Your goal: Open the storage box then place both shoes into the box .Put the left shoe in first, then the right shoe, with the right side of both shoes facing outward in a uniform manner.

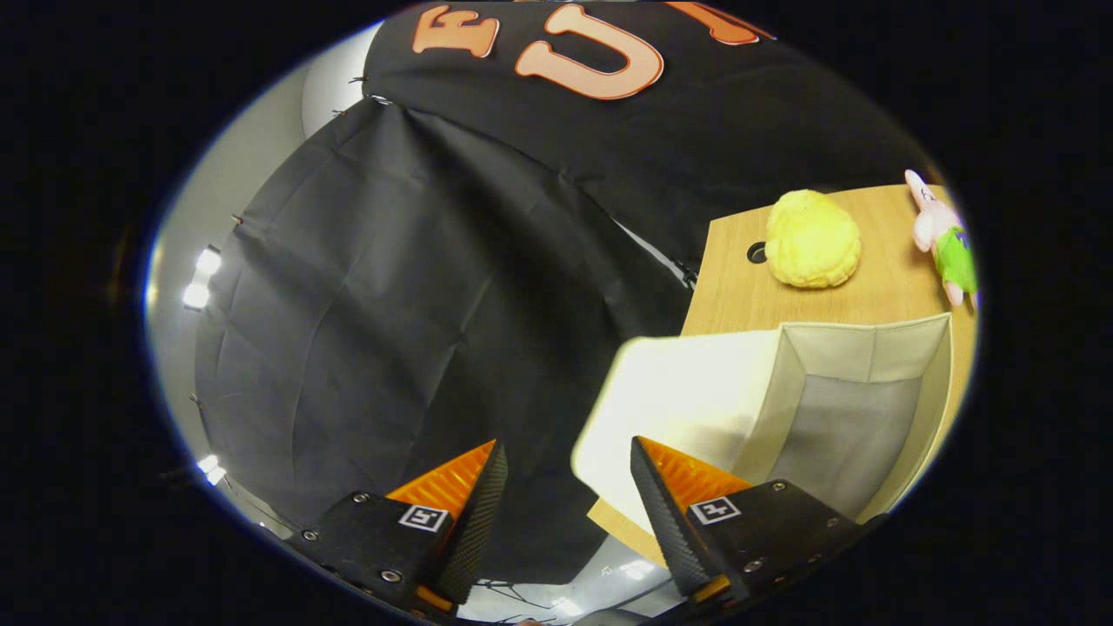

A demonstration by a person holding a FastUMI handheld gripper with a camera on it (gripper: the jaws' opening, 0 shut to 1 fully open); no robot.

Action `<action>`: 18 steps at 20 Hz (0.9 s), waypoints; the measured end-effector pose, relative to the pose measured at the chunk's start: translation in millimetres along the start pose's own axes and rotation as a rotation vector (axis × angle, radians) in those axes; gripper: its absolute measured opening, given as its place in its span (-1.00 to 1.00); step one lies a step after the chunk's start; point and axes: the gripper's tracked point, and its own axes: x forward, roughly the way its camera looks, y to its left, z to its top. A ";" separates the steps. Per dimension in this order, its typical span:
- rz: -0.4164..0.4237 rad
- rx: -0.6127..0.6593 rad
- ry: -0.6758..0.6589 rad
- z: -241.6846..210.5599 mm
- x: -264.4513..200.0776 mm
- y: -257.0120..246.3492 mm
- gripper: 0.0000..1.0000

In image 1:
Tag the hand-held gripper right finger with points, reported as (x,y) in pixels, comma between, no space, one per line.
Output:
(665,522)

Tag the pink starfish plush toy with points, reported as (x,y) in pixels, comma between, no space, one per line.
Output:
(943,235)

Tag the beige fabric storage box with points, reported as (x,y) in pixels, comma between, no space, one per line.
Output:
(696,391)

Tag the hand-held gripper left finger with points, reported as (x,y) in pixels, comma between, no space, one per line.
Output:
(474,539)

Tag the yellow bun squishy toy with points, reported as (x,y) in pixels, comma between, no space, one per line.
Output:
(813,239)

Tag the ceiling light panel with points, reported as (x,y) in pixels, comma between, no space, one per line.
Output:
(207,261)

